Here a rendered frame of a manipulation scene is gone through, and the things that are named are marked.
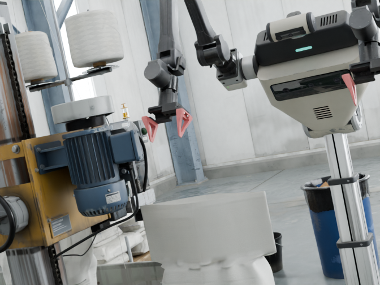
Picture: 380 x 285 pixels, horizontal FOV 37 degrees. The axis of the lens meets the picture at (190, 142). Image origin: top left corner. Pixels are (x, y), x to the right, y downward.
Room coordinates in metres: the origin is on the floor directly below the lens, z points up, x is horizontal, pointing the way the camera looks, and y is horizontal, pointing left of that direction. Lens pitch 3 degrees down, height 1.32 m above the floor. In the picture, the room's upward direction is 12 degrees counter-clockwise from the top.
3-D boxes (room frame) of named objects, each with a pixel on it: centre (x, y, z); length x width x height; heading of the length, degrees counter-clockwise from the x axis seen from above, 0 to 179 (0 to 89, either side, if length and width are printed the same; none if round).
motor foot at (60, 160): (1.69, 0.38, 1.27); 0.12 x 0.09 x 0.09; 153
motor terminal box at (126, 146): (1.68, 0.18, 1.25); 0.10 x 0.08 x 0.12; 178
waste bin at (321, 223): (4.00, -0.94, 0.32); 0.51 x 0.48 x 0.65; 153
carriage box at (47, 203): (1.82, 0.49, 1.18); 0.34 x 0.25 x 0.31; 153
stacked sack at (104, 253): (4.88, 0.89, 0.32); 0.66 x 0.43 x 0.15; 155
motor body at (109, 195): (1.69, 0.29, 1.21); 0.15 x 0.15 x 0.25
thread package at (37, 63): (1.94, 0.46, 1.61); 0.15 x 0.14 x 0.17; 63
